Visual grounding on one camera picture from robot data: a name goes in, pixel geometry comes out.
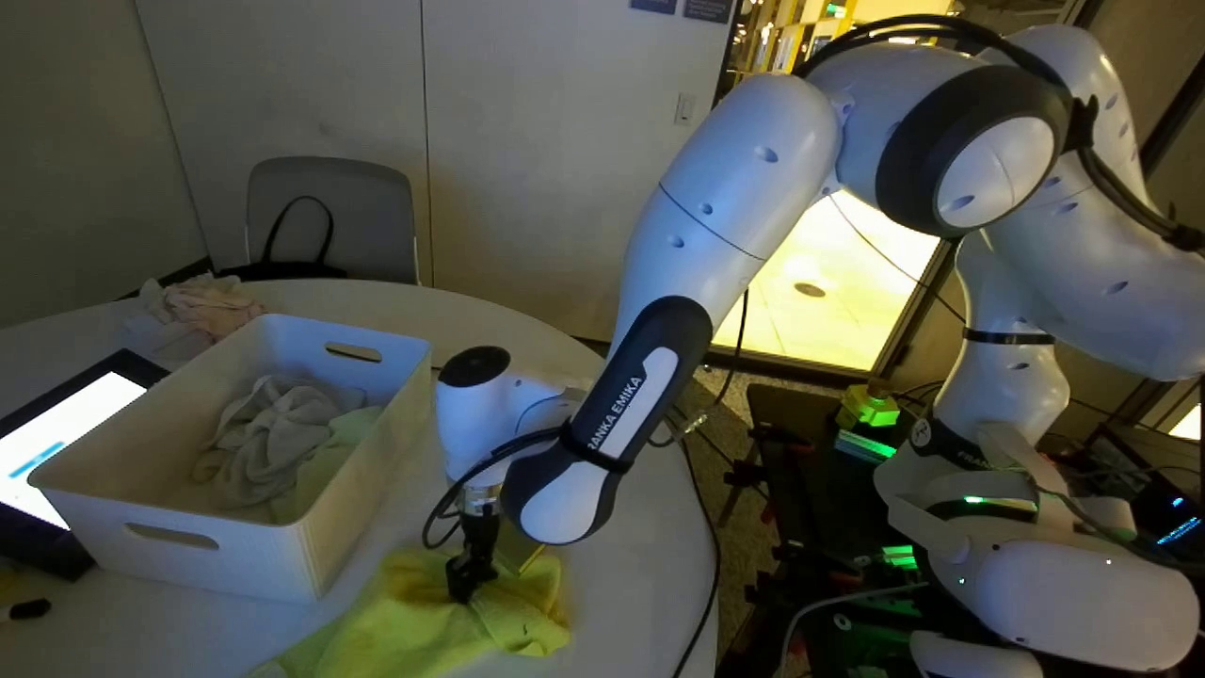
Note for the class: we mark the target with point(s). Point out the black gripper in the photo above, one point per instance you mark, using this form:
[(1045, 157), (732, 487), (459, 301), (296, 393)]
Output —
[(481, 526)]

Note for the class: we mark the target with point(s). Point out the yellow towel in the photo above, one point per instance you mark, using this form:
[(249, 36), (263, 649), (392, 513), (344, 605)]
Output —
[(409, 621)]

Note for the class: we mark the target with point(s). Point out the white plastic basket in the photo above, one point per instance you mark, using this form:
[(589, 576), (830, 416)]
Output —
[(130, 493)]

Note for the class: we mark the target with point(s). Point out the white grey towel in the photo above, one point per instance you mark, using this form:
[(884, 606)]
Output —
[(263, 434)]

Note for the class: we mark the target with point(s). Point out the light green towel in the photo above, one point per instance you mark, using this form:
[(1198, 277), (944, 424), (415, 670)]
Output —
[(311, 474)]

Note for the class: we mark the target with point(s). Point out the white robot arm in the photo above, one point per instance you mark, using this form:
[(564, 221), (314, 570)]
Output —
[(1014, 147)]

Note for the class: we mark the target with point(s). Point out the pink cloth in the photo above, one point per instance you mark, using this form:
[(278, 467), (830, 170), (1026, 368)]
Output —
[(205, 301)]

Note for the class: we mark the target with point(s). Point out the grey chair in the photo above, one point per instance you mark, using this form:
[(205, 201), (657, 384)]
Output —
[(328, 221)]

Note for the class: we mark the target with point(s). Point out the small black object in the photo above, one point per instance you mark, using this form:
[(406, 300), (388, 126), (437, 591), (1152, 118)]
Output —
[(26, 612)]

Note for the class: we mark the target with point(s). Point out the tablet with lit screen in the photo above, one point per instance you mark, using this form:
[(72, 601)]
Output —
[(42, 428)]

